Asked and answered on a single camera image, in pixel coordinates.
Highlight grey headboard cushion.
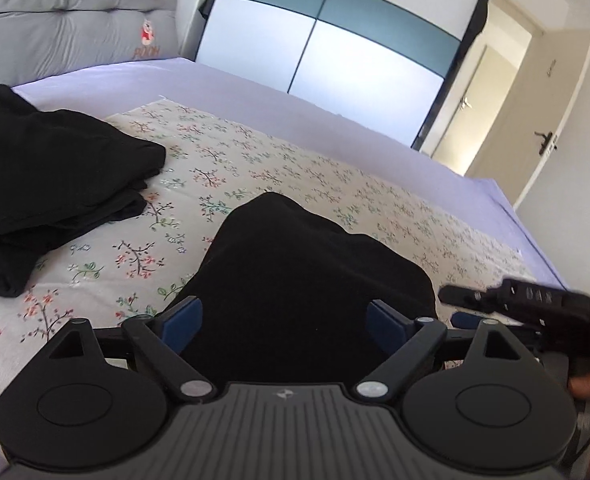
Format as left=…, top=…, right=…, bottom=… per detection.
left=0, top=0, right=181, bottom=88

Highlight white hallway door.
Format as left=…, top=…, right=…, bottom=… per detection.
left=432, top=45, right=488, bottom=161

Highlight purple bed sheet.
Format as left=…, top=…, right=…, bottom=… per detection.
left=0, top=56, right=573, bottom=480

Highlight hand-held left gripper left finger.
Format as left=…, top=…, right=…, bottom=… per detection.
left=47, top=296, right=216, bottom=403

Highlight white and blue wardrobe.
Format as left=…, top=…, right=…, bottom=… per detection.
left=195, top=0, right=501, bottom=151

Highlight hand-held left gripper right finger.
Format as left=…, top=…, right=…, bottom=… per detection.
left=354, top=299, right=523, bottom=401

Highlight floral blanket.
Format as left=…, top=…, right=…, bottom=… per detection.
left=0, top=97, right=538, bottom=461

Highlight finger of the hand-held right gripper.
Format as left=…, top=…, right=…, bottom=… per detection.
left=450, top=312, right=485, bottom=329
left=437, top=284, right=501, bottom=312

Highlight pile of black clothes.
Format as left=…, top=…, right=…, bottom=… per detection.
left=0, top=82, right=167, bottom=298

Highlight cream open door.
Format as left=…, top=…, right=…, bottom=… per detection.
left=468, top=27, right=590, bottom=211

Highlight black door handle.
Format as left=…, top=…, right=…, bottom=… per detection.
left=534, top=130, right=558, bottom=157

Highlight black pants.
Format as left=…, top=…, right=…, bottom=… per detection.
left=177, top=191, right=437, bottom=386

